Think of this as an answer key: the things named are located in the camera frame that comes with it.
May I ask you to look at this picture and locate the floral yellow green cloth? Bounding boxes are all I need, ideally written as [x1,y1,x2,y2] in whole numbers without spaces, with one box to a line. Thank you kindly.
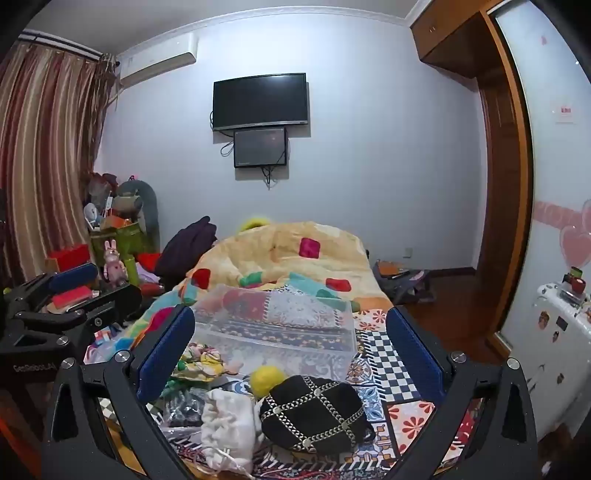
[168,344,243,384]

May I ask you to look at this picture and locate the striped brown curtain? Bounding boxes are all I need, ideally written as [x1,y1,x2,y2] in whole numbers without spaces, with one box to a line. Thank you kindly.
[0,41,116,287]

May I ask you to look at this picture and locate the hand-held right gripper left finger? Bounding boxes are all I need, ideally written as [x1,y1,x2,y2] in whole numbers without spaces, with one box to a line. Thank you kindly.
[41,305,197,480]

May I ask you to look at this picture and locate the white drawstring cloth pouch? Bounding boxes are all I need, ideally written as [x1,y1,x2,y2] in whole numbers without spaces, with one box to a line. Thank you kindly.
[201,388,259,474]

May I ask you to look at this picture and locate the red box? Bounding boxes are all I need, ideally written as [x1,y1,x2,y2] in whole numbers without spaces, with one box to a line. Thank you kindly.
[46,244,93,273]

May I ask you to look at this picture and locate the green cardboard box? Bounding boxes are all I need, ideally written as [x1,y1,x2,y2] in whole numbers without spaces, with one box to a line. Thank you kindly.
[90,222,148,287]

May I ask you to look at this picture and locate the black chain-trimmed handbag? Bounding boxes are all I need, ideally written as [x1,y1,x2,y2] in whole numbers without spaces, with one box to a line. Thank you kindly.
[259,375,376,455]

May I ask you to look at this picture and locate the white cabinet with stickers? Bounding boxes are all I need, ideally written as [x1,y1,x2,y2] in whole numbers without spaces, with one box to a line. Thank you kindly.
[501,281,591,435]

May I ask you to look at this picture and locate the white air conditioner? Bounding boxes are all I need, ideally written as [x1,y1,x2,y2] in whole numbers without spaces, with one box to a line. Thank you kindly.
[115,32,199,86]

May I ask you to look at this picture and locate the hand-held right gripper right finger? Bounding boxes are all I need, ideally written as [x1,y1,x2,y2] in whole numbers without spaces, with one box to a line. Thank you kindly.
[386,306,539,480]

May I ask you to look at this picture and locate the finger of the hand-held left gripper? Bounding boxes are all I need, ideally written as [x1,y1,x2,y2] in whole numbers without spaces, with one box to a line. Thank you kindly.
[14,284,143,352]
[2,263,100,317]

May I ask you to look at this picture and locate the small black wall monitor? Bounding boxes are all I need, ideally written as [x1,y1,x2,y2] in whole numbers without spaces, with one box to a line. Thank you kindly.
[233,127,288,169]

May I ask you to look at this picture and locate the dark item in clear bag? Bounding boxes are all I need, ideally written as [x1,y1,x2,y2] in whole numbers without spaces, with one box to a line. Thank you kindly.
[161,388,215,430]

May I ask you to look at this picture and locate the black wall television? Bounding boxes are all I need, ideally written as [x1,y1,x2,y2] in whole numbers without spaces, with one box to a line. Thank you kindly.
[212,72,309,132]

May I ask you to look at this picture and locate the yellow pompom ball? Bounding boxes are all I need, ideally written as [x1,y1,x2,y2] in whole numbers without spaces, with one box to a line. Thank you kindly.
[249,366,288,398]

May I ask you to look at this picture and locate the pink rabbit plush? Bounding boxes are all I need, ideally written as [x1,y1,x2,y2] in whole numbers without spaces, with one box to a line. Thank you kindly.
[102,240,127,287]

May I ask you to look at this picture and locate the clear plastic storage box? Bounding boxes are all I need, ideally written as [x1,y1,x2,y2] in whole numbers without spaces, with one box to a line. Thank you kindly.
[191,284,358,385]

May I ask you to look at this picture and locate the dark purple clothing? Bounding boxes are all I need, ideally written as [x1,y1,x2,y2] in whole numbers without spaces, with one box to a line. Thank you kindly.
[154,216,218,284]

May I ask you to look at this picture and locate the bag pile on floor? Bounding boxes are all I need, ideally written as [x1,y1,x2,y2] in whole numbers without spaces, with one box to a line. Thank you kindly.
[373,260,432,303]

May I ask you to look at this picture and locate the pink heart decoration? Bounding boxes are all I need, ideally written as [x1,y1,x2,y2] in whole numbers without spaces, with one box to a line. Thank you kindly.
[533,198,591,268]

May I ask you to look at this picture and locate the grey plush toy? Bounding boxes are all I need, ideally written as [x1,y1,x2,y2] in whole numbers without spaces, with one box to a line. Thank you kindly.
[115,180,160,241]

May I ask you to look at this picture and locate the yellow patterned quilt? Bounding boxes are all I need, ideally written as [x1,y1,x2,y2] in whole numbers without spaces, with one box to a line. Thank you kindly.
[134,222,393,352]

